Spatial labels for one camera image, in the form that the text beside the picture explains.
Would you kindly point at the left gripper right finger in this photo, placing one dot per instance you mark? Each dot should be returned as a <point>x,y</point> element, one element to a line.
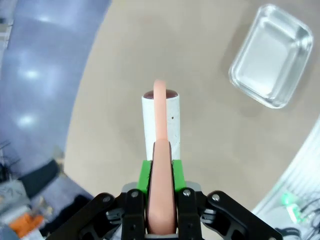
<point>187,212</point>

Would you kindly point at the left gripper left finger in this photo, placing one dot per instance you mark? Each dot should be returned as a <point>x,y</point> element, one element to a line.
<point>135,212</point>

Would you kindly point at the green and white bottle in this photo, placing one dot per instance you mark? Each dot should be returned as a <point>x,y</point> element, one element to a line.
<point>292,207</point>

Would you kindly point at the orange box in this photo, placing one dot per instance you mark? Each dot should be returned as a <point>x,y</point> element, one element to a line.
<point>26,225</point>

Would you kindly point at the rectangular stainless steel container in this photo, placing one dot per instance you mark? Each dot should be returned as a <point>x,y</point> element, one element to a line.
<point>270,57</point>

